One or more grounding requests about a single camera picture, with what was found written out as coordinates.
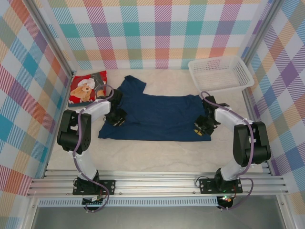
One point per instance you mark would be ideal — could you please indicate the navy blue t-shirt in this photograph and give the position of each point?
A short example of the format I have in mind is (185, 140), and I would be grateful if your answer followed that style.
(155, 117)

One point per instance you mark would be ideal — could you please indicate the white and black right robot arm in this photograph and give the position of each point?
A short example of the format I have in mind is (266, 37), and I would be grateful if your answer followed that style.
(226, 117)

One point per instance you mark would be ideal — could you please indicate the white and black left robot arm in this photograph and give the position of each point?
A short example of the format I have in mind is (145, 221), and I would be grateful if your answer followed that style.
(95, 109)

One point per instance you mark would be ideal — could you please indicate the red teddy bear print t-shirt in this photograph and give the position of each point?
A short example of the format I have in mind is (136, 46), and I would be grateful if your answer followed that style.
(81, 90)

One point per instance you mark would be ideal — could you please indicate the white plastic mesh basket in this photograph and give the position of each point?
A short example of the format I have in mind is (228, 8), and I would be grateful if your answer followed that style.
(214, 76)

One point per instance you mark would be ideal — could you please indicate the small controller board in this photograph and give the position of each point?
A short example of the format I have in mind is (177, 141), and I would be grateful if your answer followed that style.
(95, 200)
(226, 200)

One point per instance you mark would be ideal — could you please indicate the grey metal sheet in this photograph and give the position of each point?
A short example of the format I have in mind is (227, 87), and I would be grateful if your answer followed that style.
(155, 218)

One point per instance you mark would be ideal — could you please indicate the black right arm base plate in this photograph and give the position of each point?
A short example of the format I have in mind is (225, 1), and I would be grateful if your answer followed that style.
(207, 186)

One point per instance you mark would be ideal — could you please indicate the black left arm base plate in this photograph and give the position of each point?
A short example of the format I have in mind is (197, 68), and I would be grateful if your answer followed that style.
(108, 187)

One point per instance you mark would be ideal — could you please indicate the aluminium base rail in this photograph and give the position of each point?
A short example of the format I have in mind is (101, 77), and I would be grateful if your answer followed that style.
(155, 184)

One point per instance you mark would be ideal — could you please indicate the aluminium frame post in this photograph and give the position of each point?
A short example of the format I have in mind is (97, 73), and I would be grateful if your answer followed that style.
(45, 22)
(266, 23)

